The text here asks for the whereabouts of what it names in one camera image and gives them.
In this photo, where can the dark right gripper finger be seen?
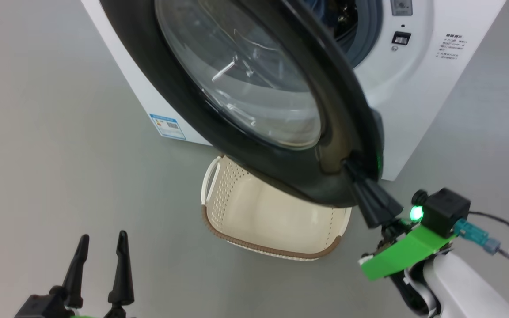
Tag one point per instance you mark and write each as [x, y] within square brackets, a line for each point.
[389, 205]
[369, 207]

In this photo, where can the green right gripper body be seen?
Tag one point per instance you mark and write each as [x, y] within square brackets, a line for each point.
[409, 249]

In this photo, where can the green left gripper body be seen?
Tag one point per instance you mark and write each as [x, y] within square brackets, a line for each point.
[117, 312]

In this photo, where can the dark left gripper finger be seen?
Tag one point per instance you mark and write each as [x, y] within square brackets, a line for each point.
[77, 274]
[123, 274]

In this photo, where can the black round washer door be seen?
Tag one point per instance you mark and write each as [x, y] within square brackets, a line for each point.
[219, 132]

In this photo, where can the cream perforated laundry basket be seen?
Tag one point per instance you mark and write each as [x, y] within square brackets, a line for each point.
[263, 221]

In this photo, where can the white washing machine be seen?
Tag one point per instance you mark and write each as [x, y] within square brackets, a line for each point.
[413, 97]

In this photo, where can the black door latch socket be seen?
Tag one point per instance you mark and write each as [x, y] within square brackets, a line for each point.
[401, 38]

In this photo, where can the grey rubber door gasket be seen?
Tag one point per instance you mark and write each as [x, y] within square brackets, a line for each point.
[369, 31]

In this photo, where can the blue energy label sticker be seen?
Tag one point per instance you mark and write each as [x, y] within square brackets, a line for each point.
[168, 126]

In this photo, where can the steel washer drum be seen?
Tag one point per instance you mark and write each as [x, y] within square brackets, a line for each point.
[348, 17]

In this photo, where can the grey warning sticker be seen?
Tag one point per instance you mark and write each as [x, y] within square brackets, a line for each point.
[401, 6]

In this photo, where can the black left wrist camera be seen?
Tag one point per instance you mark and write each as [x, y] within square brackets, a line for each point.
[42, 307]

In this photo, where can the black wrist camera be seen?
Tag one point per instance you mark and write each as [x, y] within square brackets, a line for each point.
[444, 210]
[42, 307]

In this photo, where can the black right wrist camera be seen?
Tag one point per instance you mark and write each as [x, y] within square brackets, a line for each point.
[444, 210]

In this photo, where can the teal right camera connector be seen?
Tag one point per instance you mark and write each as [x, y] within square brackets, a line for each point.
[475, 236]

